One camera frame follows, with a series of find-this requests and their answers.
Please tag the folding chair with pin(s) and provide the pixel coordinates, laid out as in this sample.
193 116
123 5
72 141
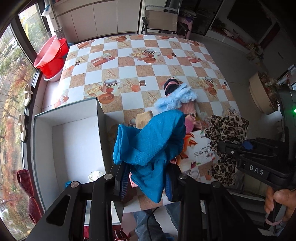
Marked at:
159 19

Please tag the salmon knit cloth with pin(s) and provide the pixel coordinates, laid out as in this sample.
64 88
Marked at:
189 107

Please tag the person's right hand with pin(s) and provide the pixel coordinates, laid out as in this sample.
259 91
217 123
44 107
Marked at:
285 197

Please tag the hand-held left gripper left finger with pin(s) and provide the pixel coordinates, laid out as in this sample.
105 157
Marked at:
123 187

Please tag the white cardboard box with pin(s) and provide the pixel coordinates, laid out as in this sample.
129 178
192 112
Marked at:
74 143

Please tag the dark glass cabinet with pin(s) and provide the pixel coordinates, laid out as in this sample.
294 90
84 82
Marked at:
205 16

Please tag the leopard print cloth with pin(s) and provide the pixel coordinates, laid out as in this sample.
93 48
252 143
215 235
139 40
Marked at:
229 129

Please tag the round beige basket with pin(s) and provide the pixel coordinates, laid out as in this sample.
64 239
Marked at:
259 92

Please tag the white shoe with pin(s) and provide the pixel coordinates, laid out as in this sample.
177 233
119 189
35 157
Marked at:
28 96
22 128

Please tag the blue knit cloth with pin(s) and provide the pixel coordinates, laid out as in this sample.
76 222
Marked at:
150 139

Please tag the light blue fluffy cloth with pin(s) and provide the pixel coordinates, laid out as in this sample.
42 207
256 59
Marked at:
172 100

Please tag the white dotted cloth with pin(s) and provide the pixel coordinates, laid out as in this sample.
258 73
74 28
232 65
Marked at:
94 176

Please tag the black television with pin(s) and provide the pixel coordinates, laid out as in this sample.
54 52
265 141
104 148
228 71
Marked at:
249 14

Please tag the red knit slipper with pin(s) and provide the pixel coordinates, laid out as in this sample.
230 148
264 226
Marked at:
24 183
34 210

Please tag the beige cloth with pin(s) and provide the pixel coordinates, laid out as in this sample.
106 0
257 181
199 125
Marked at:
143 119

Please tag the white basin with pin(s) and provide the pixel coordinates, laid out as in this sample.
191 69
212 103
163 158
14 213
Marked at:
53 78

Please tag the person's jeans leg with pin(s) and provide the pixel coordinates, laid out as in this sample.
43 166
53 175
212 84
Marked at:
141 222

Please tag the pink navy knit sock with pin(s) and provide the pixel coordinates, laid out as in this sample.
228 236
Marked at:
170 87

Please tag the translucent red basin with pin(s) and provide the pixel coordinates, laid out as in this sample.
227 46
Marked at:
47 51

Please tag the red patterned bag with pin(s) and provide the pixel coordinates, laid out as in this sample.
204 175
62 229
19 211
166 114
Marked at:
119 235

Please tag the beige wall cabinet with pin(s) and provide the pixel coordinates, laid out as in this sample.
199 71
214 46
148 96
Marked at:
97 18

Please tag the red plastic bucket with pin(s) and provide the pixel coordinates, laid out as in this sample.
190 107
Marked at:
57 62

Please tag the pink plastic stool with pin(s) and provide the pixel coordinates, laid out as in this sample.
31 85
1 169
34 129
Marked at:
185 27

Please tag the printed paper box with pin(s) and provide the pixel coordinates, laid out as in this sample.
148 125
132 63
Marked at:
198 150

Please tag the checked printed tablecloth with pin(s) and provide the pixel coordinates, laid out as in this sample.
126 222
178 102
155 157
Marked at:
143 67

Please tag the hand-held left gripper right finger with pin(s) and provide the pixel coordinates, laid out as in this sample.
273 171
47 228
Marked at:
171 186

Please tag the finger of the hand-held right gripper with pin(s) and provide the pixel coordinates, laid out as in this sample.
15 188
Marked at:
248 145
231 151

